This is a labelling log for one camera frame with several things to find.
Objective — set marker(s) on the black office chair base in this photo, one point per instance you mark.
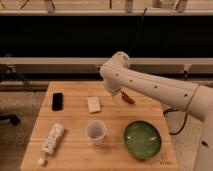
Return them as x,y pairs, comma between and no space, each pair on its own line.
14,120

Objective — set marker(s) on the black smartphone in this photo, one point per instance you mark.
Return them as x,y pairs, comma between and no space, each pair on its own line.
57,102

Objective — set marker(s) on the green plate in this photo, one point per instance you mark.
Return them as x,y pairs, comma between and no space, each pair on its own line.
142,139

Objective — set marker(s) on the white toothpaste tube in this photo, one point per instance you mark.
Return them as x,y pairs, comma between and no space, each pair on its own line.
50,143

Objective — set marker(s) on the white sponge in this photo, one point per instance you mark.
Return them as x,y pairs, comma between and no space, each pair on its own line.
93,104

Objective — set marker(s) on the translucent white cup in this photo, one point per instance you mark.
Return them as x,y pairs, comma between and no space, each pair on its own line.
96,131

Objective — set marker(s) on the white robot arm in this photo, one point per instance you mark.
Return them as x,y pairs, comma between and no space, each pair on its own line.
195,99

